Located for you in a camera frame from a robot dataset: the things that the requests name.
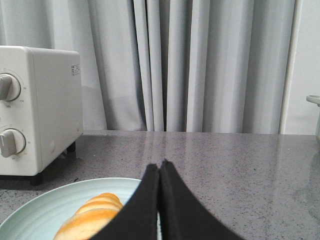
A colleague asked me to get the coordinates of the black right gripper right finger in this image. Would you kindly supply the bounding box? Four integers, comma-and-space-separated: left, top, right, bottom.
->
159, 160, 242, 240

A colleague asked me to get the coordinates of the white toaster oven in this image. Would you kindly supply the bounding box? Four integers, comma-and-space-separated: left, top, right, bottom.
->
0, 45, 84, 185

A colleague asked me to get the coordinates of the grey curtain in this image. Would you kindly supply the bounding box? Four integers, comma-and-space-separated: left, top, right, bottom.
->
0, 0, 296, 134

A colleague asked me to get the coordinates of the lower oven knob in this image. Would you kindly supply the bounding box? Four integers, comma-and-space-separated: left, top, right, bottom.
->
0, 128, 26, 158

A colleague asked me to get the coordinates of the oven knob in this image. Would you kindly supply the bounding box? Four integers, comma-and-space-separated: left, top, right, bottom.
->
0, 73, 21, 102
0, 128, 26, 158

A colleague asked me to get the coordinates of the pale green pot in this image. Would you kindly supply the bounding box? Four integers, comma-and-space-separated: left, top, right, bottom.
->
306, 95, 320, 144

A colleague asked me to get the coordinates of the light green plate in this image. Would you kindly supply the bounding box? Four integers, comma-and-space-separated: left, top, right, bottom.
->
0, 177, 140, 240

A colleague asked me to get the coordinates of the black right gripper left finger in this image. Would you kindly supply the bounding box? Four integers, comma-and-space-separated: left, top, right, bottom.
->
92, 164, 160, 240

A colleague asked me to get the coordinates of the upper oven knob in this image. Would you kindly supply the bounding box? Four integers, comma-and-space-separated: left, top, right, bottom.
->
0, 73, 21, 102

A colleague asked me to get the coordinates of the golden croissant bread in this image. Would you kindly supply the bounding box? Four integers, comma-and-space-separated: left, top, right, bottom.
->
54, 192, 123, 240

